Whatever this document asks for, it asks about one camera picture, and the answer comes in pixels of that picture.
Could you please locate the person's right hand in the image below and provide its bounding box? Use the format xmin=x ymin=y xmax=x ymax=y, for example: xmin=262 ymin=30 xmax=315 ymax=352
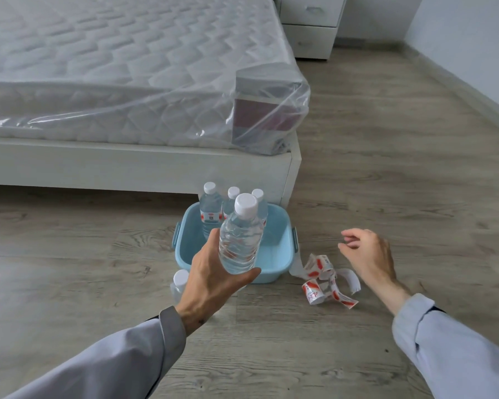
xmin=338 ymin=228 xmax=398 ymax=290

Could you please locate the person's left hand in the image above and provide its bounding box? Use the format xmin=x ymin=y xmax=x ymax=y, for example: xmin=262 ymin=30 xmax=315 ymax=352
xmin=175 ymin=228 xmax=262 ymax=324

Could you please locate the clear unlabelled water bottle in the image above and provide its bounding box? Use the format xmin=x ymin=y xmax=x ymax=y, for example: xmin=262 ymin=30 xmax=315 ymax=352
xmin=219 ymin=193 xmax=264 ymax=275
xmin=170 ymin=269 xmax=190 ymax=305

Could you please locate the person's right forearm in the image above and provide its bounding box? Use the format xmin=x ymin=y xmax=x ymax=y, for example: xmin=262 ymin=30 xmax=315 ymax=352
xmin=374 ymin=278 xmax=499 ymax=399

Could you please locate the person's left forearm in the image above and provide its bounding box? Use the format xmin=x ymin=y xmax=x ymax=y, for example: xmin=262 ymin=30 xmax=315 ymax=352
xmin=0 ymin=306 xmax=217 ymax=399

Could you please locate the peeled red white bottle label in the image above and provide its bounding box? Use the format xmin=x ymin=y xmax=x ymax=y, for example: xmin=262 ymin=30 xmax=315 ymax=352
xmin=302 ymin=279 xmax=337 ymax=306
xmin=289 ymin=254 xmax=335 ymax=283
xmin=328 ymin=268 xmax=361 ymax=310

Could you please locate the light blue plastic basin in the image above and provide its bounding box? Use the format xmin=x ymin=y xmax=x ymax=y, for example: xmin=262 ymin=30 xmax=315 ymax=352
xmin=172 ymin=203 xmax=298 ymax=284

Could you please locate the labelled water bottle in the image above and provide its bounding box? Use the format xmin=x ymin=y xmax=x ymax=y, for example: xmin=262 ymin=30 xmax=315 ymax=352
xmin=223 ymin=186 xmax=241 ymax=221
xmin=251 ymin=188 xmax=269 ymax=227
xmin=200 ymin=182 xmax=223 ymax=241

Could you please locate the white bedside drawer cabinet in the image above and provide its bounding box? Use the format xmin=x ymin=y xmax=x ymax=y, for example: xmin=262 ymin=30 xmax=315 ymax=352
xmin=273 ymin=0 xmax=348 ymax=60

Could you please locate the plastic-wrapped white quilted mattress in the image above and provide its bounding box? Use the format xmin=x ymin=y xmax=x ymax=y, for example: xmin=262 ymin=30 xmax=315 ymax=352
xmin=0 ymin=0 xmax=311 ymax=156

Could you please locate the white wooden bed frame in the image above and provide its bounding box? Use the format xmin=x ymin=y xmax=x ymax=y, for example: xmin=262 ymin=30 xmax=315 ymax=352
xmin=0 ymin=131 xmax=302 ymax=209

